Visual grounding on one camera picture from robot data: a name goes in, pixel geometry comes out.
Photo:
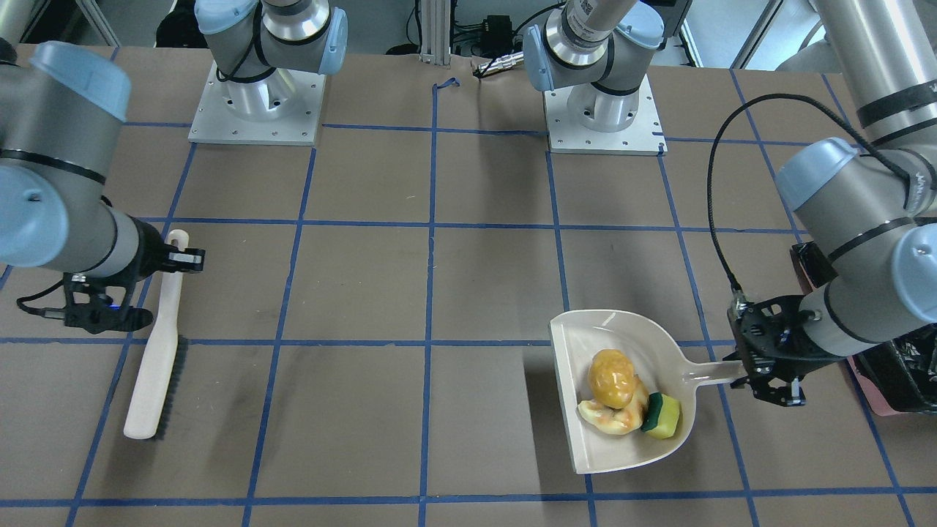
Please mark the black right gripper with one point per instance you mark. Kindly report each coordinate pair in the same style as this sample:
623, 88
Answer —
150, 250

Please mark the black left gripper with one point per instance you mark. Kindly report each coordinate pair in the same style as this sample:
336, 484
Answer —
777, 386

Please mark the yellow green sponge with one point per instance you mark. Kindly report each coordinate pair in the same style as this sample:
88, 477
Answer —
662, 416

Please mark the white plastic dustpan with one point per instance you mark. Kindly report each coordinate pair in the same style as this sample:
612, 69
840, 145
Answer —
577, 336

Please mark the white hand brush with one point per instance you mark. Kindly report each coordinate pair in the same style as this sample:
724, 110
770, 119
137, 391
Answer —
158, 374

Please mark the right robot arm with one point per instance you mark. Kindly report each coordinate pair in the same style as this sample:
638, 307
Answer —
62, 115

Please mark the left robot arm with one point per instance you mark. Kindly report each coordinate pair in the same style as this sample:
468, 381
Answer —
859, 199

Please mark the black lined trash bin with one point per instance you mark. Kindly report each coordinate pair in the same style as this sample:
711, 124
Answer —
895, 377

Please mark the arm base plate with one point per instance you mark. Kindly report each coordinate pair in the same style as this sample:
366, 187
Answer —
584, 120
281, 110

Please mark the aluminium frame post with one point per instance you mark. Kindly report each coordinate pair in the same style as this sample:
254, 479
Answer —
435, 32

